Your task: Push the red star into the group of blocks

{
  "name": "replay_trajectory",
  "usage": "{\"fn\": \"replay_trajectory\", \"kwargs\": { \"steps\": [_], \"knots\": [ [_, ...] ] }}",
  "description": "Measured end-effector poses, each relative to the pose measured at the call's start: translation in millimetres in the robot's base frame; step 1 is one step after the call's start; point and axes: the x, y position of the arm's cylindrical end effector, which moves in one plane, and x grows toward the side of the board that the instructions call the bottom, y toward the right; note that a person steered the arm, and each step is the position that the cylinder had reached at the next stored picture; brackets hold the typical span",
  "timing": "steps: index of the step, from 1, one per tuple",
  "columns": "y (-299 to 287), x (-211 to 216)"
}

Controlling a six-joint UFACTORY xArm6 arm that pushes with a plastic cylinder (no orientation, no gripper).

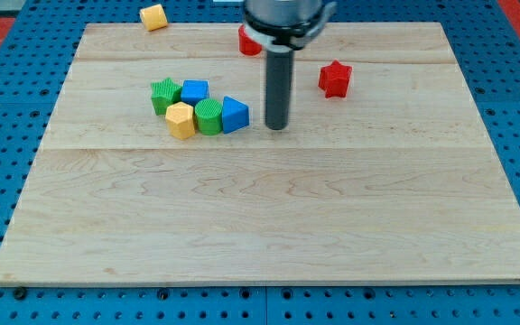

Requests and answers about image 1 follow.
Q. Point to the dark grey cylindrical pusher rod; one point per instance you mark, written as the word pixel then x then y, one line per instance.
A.
pixel 278 84

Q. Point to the red star block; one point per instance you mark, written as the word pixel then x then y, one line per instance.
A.
pixel 334 79

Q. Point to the red block behind arm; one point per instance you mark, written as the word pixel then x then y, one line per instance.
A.
pixel 247 45

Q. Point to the grey robot arm flange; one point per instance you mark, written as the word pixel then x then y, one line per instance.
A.
pixel 286 25

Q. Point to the green star block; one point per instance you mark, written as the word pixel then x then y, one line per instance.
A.
pixel 164 94

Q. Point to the blue triangle block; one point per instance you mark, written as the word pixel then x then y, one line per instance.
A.
pixel 235 115

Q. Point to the green cylinder block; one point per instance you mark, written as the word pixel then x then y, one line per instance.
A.
pixel 209 116

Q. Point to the yellow hexagon block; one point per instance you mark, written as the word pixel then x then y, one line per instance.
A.
pixel 179 118

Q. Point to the blue cube block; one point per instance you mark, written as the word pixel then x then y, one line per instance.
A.
pixel 194 90

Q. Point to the light wooden board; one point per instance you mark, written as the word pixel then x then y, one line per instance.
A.
pixel 397 183

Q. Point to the yellow block at board edge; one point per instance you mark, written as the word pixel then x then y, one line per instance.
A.
pixel 153 17

